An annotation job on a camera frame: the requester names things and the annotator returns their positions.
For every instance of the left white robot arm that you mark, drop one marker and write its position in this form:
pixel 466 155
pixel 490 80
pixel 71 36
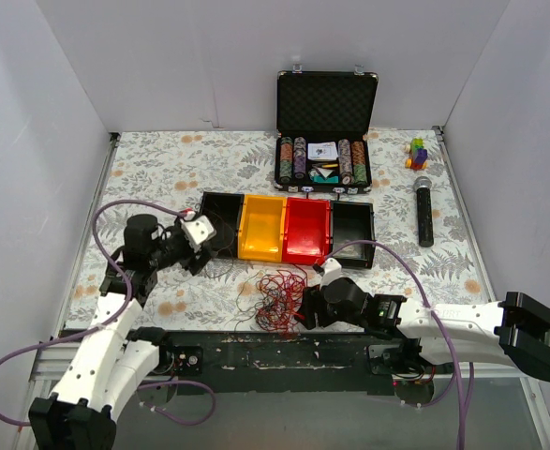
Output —
pixel 114 356

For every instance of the yellow bin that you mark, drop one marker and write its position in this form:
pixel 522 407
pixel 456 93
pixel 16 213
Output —
pixel 261 231

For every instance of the red bin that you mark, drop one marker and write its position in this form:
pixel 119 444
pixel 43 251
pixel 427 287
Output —
pixel 307 231

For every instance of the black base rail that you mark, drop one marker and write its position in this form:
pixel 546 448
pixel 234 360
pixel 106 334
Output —
pixel 242 362

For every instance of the black bin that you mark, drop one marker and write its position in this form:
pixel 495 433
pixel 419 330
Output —
pixel 352 221
pixel 224 211

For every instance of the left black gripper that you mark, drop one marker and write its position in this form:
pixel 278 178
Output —
pixel 196 259

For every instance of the black poker chip case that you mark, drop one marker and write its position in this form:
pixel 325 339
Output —
pixel 320 107

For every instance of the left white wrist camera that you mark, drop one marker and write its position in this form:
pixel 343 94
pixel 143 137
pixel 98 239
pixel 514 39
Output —
pixel 198 230

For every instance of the floral table mat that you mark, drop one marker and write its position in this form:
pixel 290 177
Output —
pixel 161 172

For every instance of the colourful toy block car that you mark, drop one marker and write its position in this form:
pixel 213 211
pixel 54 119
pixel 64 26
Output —
pixel 417 155

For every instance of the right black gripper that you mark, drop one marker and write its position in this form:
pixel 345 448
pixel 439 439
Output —
pixel 309 308

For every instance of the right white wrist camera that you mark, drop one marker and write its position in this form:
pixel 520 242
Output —
pixel 329 271

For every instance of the playing card deck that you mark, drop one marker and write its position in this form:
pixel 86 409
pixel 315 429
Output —
pixel 322 151

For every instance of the black microphone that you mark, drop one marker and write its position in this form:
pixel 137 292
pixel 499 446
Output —
pixel 422 187

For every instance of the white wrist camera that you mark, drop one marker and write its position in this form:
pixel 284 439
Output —
pixel 198 230
pixel 329 271

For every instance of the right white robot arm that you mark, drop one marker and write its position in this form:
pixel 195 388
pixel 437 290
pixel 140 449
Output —
pixel 514 332

